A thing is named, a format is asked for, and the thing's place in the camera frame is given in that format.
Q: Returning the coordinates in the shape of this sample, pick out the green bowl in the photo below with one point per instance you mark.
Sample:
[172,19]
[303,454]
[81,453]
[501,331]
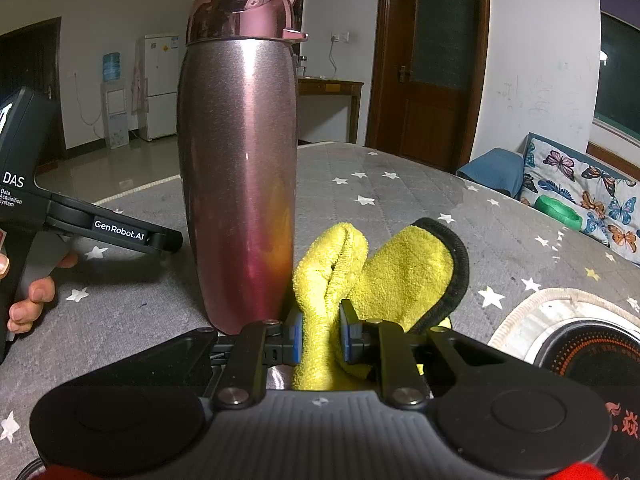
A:
[557,210]

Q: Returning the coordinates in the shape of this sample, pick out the brown wooden door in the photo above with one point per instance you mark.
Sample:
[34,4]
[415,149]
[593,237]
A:
[430,100]

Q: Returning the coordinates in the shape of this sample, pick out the round black induction cooker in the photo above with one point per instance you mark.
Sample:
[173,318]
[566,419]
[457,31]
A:
[590,355]

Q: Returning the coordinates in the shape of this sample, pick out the small glass jar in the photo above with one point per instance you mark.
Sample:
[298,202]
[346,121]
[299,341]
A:
[302,67]

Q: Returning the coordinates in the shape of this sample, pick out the yellow cleaning cloth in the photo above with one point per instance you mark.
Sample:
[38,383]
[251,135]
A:
[390,275]

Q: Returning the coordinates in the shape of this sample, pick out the white water dispenser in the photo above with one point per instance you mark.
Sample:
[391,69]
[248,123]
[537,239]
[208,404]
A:
[115,110]

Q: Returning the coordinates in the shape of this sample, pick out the butterfly print pillow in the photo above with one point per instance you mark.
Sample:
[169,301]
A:
[600,195]

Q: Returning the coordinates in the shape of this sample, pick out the pink metallic cat-ear bottle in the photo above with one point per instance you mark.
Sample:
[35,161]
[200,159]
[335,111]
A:
[235,160]

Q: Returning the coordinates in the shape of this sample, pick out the person's left hand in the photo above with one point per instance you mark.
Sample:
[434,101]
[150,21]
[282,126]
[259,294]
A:
[42,292]

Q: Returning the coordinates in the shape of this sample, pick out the dark wooden doorway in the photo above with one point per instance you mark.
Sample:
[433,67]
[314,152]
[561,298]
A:
[30,60]

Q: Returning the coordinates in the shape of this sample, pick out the wooden side table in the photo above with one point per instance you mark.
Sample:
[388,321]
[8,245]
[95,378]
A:
[330,86]

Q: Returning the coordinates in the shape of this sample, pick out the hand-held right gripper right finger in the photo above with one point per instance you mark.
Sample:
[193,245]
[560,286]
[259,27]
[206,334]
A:
[347,332]

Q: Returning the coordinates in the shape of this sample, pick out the pink hanging cloth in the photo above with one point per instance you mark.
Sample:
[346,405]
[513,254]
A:
[135,90]

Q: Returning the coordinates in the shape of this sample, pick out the dark glass window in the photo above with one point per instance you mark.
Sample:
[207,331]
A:
[617,80]

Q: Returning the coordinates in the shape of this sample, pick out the white refrigerator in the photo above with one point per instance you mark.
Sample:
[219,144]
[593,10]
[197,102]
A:
[159,90]

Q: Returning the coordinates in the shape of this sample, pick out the grey star-print tablecloth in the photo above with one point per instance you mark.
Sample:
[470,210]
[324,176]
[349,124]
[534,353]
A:
[400,200]

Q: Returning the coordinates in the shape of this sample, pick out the purple roller blind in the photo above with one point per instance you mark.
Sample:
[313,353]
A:
[622,0]

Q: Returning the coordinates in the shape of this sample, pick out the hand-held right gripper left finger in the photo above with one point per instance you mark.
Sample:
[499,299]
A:
[296,335]

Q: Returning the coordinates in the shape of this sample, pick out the white wall socket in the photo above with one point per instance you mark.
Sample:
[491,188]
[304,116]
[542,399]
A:
[340,37]

